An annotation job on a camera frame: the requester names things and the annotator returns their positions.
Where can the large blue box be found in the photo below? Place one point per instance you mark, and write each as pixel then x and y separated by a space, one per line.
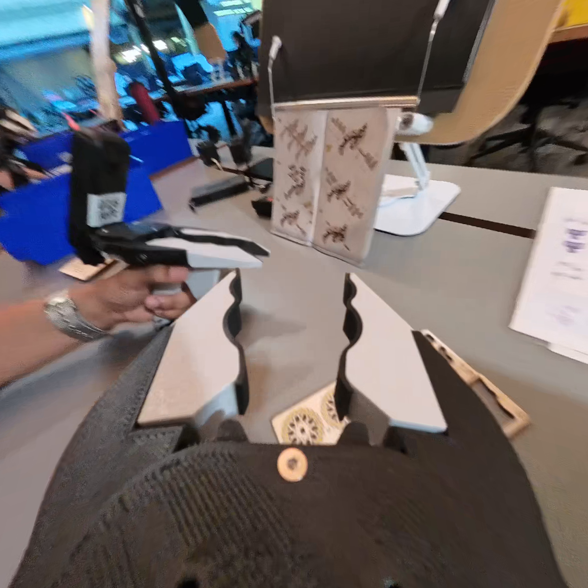
pixel 41 220

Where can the plain wooden panel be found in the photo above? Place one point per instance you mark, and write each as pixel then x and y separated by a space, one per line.
pixel 82 271

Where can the small black red object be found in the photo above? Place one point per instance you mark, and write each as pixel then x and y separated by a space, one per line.
pixel 262 206

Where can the printed paper sheets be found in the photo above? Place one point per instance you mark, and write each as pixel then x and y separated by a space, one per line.
pixel 560 275

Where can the white booklet stand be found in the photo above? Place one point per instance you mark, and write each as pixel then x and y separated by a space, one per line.
pixel 413 206

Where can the grey desk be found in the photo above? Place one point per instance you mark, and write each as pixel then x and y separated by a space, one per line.
pixel 298 312

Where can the black screen panel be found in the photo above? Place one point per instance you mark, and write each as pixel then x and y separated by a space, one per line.
pixel 358 46

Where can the black flat device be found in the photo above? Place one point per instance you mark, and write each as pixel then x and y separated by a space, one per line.
pixel 220 188

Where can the person's left forearm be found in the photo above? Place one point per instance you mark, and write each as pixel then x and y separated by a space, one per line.
pixel 27 340

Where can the curved plywood chair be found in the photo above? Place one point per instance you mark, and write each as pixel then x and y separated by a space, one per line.
pixel 505 82

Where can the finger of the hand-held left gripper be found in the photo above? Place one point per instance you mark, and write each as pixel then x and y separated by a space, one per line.
pixel 220 259

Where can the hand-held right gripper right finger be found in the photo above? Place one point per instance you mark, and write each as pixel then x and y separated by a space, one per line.
pixel 390 363

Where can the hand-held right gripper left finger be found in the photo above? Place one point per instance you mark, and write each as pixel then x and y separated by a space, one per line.
pixel 193 363

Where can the person's left hand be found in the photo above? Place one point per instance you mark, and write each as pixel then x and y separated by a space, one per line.
pixel 115 303

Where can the instruction booklet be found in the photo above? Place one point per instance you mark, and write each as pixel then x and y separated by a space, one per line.
pixel 321 216

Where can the silver wristwatch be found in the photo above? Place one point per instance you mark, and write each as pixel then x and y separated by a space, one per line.
pixel 69 317

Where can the wooden parts sheet with wheels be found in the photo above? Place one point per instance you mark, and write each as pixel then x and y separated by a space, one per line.
pixel 517 420

